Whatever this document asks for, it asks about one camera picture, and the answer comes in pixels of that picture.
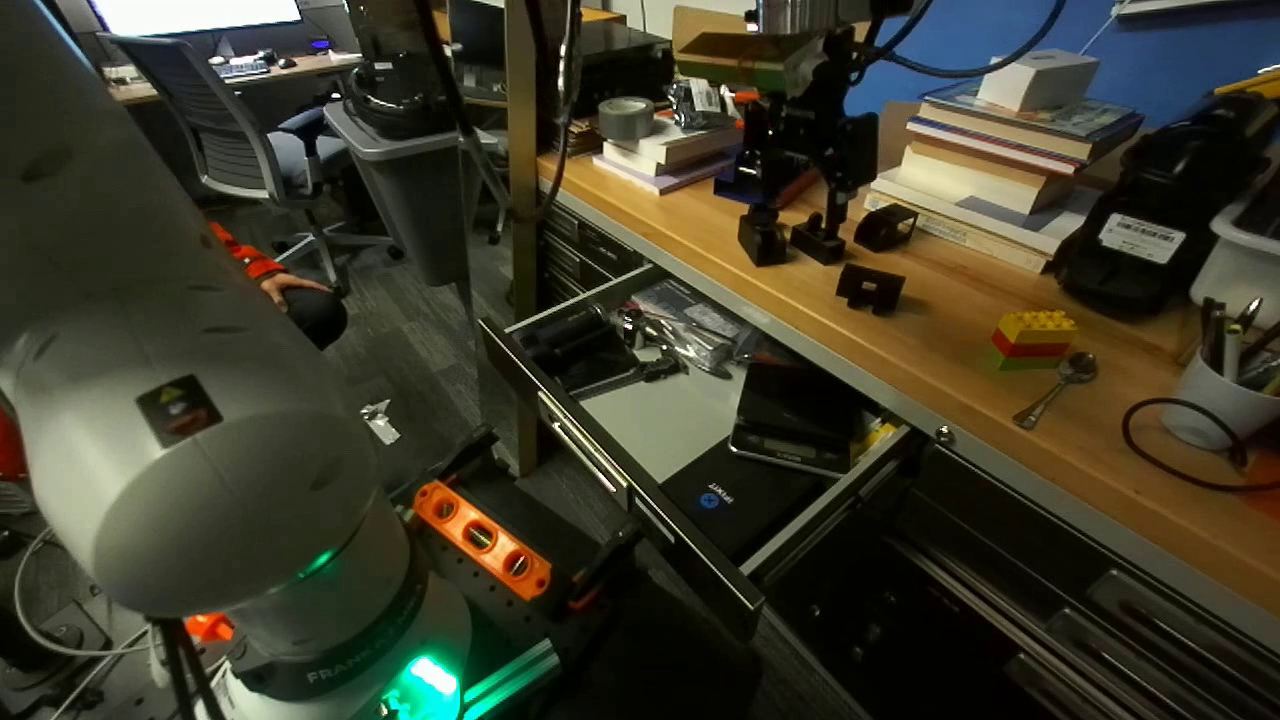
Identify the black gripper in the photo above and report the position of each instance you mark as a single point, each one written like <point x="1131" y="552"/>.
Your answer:
<point x="813" y="92"/>

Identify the black two-pronged bracket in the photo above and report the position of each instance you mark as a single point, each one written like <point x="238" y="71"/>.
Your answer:
<point x="868" y="285"/>

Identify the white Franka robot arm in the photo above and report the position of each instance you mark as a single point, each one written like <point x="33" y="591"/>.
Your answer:
<point x="161" y="334"/>

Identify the grey metal drawer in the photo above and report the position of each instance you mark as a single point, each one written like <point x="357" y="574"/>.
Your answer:
<point x="667" y="420"/>

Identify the grey workbench drawer cabinet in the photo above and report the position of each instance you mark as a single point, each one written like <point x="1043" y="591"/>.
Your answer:
<point x="1066" y="625"/>

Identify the black hollow plastic part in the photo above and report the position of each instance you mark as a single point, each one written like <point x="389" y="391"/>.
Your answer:
<point x="886" y="231"/>

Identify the crumpled silver bag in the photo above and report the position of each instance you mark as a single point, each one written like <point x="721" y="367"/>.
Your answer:
<point x="702" y="100"/>

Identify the white book stack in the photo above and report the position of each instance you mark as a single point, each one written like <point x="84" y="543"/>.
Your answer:
<point x="667" y="161"/>

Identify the large white book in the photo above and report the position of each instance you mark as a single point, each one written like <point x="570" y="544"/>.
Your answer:
<point x="962" y="231"/>

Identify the thick cream paged book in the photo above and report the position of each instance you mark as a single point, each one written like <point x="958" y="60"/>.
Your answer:
<point x="974" y="172"/>

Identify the stack of white books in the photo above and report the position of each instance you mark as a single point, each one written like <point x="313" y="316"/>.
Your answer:
<point x="1027" y="122"/>

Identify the black digital kitchen scale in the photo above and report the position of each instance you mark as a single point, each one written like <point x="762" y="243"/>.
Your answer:
<point x="803" y="414"/>

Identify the small white box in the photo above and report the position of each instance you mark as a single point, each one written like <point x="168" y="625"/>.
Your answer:
<point x="1038" y="82"/>

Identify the black digital caliper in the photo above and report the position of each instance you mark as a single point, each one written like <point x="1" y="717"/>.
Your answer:
<point x="661" y="367"/>

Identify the yellow red green Lego stack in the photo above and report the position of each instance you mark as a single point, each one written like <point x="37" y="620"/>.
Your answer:
<point x="1034" y="334"/>

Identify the yellow paper pad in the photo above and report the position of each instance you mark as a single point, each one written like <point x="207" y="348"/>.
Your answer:
<point x="882" y="437"/>

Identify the black ridged fan box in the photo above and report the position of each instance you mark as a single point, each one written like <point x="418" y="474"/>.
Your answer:
<point x="583" y="348"/>

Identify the metal spoon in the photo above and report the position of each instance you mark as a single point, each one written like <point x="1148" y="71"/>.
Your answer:
<point x="1061" y="384"/>

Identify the black iFixit case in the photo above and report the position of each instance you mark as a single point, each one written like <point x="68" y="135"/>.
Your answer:
<point x="747" y="507"/>

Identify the black label printer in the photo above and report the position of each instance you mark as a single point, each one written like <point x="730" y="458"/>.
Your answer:
<point x="1161" y="172"/>

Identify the grey trash bin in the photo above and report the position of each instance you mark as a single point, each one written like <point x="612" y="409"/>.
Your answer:
<point x="400" y="184"/>

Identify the black bin liner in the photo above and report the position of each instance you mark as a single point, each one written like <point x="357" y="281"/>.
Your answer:
<point x="400" y="86"/>

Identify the white plastic tub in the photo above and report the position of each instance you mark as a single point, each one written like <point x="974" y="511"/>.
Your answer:
<point x="1240" y="254"/>

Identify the white cup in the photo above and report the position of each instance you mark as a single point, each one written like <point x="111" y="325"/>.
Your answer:
<point x="1204" y="406"/>

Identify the orange spirit level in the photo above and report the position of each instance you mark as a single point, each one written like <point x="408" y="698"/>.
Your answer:
<point x="483" y="543"/>

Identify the white paper tag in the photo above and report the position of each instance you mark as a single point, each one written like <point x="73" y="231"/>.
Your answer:
<point x="383" y="420"/>

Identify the wooden office desk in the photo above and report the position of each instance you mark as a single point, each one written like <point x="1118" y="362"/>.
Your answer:
<point x="313" y="64"/>

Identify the black handheld controller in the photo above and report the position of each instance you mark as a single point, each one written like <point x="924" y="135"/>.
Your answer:
<point x="317" y="322"/>

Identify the person in red jacket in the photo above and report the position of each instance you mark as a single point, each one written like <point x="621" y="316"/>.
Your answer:
<point x="243" y="251"/>

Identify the grey office chair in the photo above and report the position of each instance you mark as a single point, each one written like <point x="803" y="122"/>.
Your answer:
<point x="224" y="135"/>

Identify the computer monitor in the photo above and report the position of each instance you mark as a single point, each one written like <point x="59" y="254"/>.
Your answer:
<point x="192" y="15"/>

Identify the small orange red fixture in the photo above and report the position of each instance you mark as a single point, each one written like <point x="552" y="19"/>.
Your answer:
<point x="209" y="625"/>

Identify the grey duct tape roll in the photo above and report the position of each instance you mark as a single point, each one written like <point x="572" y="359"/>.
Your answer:
<point x="625" y="119"/>

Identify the white wall shelf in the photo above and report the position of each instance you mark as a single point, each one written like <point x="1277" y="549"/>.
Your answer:
<point x="1194" y="5"/>

